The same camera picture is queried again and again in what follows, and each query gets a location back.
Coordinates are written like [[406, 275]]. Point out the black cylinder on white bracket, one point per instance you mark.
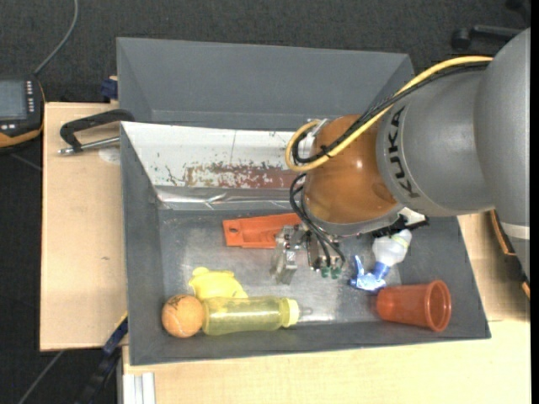
[[400, 226]]

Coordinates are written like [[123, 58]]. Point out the orange tennis ball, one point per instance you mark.
[[182, 316]]

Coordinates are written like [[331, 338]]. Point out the orange plastic cup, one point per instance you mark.
[[408, 305]]

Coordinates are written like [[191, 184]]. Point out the white spray bottle blue nozzle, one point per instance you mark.
[[391, 248]]

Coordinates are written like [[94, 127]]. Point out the yellow clear baby bottle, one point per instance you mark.
[[244, 316]]

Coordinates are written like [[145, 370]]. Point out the grey metal bin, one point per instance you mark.
[[236, 82]]

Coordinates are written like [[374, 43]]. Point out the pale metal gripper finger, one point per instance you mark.
[[290, 269], [276, 264]]

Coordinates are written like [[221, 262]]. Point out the yellow toy duck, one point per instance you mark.
[[215, 283]]

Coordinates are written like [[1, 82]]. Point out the red-brown flat block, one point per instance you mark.
[[252, 230]]

